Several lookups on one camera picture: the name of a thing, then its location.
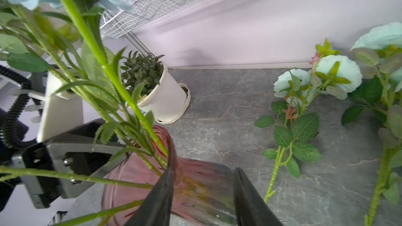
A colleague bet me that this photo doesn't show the orange rose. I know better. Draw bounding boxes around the orange rose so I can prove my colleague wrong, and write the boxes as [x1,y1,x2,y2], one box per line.
[48,199,144,226]

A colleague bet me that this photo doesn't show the dark ribbed glass vase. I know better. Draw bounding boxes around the dark ribbed glass vase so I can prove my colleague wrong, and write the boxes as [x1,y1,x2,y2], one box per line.
[102,125,237,226]

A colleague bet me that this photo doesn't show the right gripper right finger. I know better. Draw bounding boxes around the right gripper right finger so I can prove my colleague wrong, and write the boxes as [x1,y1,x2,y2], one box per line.
[234,167,283,226]

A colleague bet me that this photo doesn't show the teal rose branch remaining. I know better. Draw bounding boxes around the teal rose branch remaining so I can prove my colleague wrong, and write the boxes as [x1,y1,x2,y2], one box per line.
[1,0,155,158]

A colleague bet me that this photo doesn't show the potted green plant white pot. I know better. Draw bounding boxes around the potted green plant white pot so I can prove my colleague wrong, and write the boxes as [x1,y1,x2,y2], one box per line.
[121,51,191,125]

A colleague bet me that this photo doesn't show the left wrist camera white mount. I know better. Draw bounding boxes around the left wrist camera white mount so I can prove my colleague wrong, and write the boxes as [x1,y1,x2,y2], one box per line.
[36,73,84,142]

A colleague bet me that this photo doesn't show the teal rose branch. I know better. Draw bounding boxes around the teal rose branch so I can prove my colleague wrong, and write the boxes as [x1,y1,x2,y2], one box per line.
[254,39,363,201]
[341,22,402,226]

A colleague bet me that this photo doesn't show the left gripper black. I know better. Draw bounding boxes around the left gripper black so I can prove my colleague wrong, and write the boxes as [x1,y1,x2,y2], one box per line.
[8,119,126,209]

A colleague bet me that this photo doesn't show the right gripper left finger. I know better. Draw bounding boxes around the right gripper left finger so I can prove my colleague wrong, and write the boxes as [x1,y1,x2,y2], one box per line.
[125,167,174,226]

